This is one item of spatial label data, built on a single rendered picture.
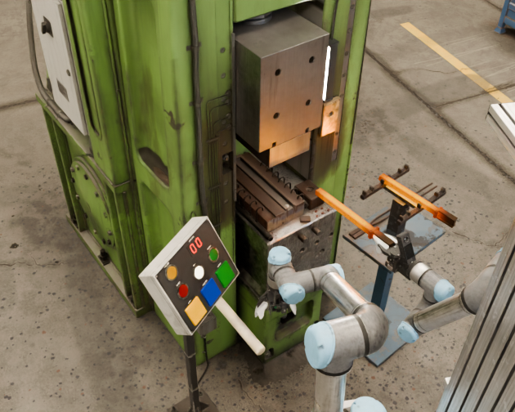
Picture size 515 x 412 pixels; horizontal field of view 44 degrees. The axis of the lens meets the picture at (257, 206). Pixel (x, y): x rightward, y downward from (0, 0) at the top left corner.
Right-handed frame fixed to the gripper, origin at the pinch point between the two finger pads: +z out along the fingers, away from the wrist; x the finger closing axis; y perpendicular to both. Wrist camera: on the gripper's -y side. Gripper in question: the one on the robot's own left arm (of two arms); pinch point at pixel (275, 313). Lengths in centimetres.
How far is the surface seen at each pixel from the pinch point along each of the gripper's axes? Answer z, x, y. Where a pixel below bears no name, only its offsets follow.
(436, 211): -5, 77, -39
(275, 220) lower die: -2.9, 8.8, -45.6
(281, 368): 93, 13, -35
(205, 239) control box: -21.4, -22.8, -21.2
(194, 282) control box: -14.1, -28.4, -7.3
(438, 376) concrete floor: 93, 91, -18
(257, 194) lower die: -5, 3, -60
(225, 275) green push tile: -7.4, -16.7, -14.5
